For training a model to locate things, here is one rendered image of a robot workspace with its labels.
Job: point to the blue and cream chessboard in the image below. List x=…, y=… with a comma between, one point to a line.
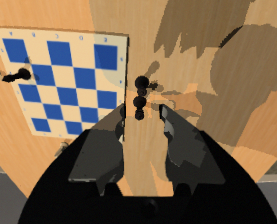
x=76, y=78

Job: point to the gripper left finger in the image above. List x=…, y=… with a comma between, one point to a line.
x=80, y=172

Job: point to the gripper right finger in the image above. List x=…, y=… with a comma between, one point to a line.
x=194, y=158

